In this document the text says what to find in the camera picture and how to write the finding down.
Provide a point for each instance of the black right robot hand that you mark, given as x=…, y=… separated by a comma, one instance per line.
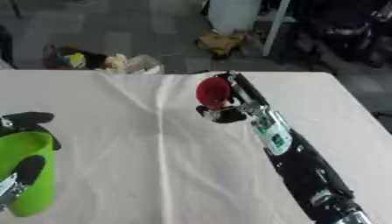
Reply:
x=230, y=115

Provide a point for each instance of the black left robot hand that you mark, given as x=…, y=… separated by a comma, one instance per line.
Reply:
x=25, y=122

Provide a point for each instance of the red cup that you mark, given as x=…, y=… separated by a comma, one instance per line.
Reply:
x=212, y=92

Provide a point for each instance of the green cup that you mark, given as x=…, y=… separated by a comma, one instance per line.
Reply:
x=28, y=172

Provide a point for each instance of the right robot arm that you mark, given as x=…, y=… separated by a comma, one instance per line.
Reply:
x=301, y=163

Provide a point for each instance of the yellow cloth bundle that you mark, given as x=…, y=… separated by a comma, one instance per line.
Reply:
x=220, y=43

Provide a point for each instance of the basket of toys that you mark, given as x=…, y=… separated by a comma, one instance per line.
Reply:
x=97, y=61

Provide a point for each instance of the white pole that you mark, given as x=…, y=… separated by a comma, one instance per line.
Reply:
x=275, y=27

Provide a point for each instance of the white bin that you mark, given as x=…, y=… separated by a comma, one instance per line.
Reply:
x=233, y=16

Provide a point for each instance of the black equipment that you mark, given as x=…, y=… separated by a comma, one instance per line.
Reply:
x=339, y=32

